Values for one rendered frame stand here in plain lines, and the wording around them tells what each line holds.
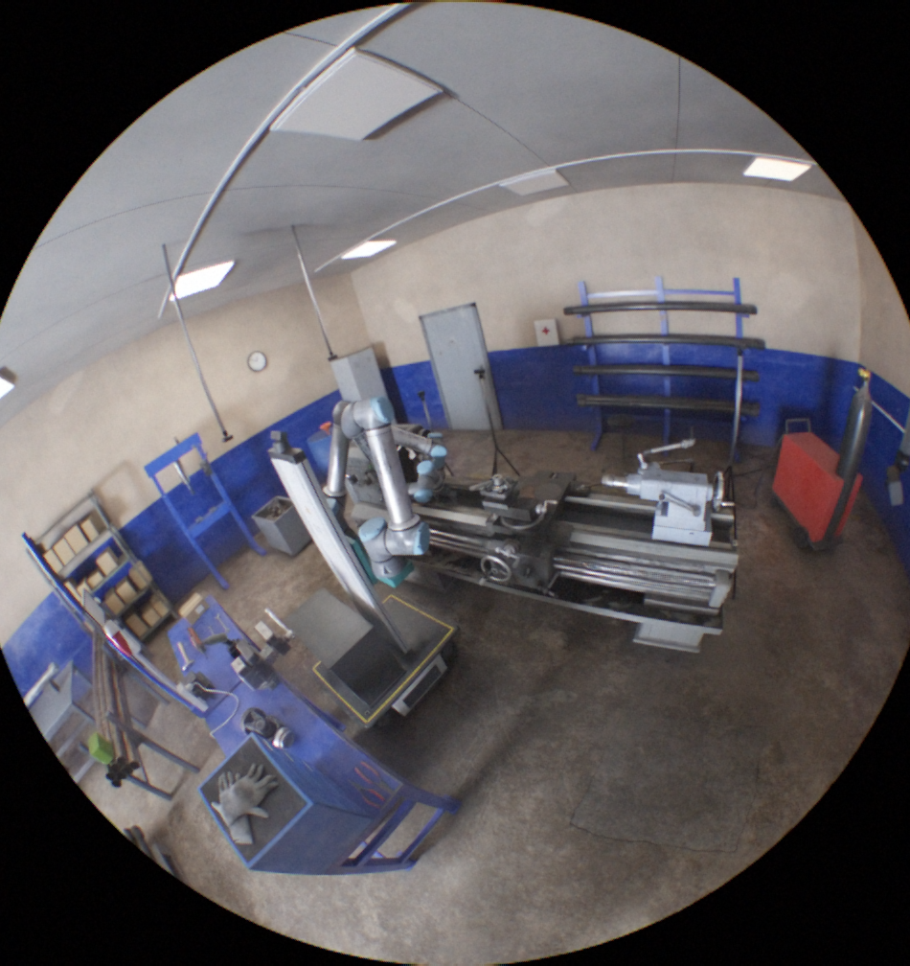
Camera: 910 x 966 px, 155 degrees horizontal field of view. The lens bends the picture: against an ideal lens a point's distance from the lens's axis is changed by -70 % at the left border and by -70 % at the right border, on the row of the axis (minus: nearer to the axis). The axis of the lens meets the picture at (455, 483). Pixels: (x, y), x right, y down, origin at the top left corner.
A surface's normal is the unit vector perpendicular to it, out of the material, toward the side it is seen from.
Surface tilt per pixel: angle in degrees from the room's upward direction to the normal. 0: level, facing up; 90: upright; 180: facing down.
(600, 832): 0
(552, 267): 90
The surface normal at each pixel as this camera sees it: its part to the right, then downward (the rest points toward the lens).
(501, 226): -0.52, 0.53
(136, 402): 0.82, 0.09
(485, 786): -0.24, -0.84
